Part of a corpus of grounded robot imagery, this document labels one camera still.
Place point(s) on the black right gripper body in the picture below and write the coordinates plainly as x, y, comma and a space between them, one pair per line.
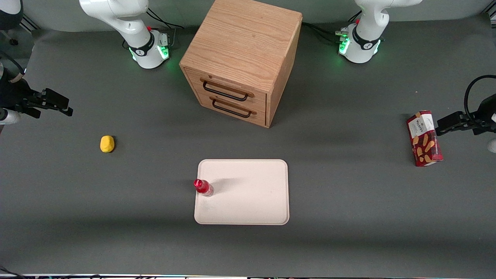
12, 95

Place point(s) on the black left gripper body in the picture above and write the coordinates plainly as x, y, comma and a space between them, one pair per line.
486, 109

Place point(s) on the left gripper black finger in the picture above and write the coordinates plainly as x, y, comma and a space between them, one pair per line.
441, 131
451, 121

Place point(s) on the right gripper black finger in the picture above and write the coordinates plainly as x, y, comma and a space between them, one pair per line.
64, 110
54, 99

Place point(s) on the red coke bottle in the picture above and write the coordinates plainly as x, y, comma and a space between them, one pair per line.
202, 186

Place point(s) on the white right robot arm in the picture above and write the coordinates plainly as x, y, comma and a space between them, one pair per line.
131, 27

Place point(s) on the beige rectangular tray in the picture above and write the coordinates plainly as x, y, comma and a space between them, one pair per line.
248, 197

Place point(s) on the red biscuit box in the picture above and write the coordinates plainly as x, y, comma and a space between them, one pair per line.
424, 143

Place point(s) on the yellow lemon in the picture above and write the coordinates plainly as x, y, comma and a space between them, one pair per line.
107, 144

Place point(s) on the grey base connector box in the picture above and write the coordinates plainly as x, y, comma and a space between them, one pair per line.
162, 39

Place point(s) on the wooden two-drawer cabinet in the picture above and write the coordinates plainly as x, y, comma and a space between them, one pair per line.
240, 42

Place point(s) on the aluminium frame rail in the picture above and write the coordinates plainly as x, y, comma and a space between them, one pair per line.
492, 17
29, 24

